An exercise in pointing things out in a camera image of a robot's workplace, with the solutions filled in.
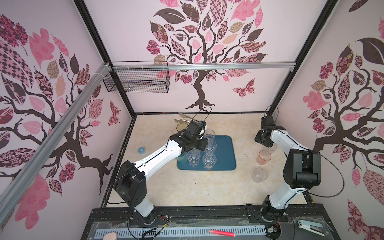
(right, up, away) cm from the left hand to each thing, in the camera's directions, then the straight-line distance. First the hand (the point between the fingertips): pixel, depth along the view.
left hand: (204, 143), depth 83 cm
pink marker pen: (+5, -41, -13) cm, 43 cm away
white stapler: (+50, -38, -14) cm, 64 cm away
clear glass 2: (+6, -3, +12) cm, 14 cm away
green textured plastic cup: (-12, -9, +3) cm, 16 cm away
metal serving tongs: (-12, +16, +35) cm, 40 cm away
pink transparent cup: (+39, -10, +10) cm, 41 cm away
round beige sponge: (-45, -42, -14) cm, 63 cm away
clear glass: (+5, +4, +18) cm, 19 cm away
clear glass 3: (-6, -10, +11) cm, 16 cm away
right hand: (+39, +2, +11) cm, 40 cm away
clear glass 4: (+4, -12, +9) cm, 15 cm away
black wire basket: (-53, +48, +39) cm, 82 cm away
